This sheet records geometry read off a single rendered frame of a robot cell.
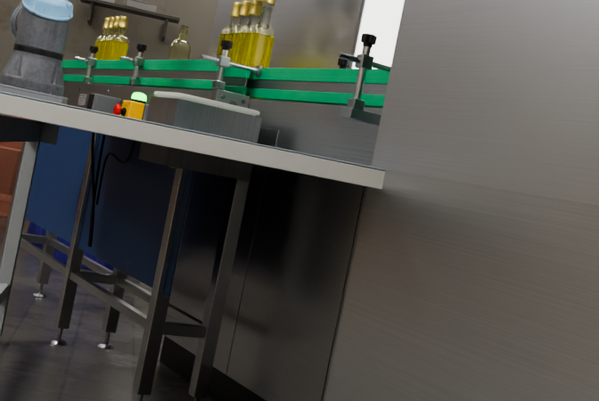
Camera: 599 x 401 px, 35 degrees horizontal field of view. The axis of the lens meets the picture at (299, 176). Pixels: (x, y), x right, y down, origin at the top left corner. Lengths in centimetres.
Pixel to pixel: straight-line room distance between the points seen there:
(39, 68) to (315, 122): 66
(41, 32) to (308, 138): 67
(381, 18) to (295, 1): 45
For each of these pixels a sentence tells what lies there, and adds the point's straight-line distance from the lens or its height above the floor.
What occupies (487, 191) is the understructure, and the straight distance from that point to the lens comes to 145.
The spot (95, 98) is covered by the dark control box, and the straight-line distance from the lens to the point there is 306.
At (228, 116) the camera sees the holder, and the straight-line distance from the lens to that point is 225.
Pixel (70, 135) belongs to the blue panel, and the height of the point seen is 69.
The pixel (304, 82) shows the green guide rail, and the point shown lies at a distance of 231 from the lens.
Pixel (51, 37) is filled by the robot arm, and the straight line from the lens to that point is 235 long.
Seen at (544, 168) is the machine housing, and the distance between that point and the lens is 137.
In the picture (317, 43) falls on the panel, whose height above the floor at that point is 107.
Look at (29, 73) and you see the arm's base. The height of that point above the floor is 82.
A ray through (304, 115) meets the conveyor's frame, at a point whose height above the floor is 85.
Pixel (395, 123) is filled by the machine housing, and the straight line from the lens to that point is 165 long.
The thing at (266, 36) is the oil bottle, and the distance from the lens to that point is 262.
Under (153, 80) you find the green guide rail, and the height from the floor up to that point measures 90.
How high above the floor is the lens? 71
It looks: level
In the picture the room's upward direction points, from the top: 11 degrees clockwise
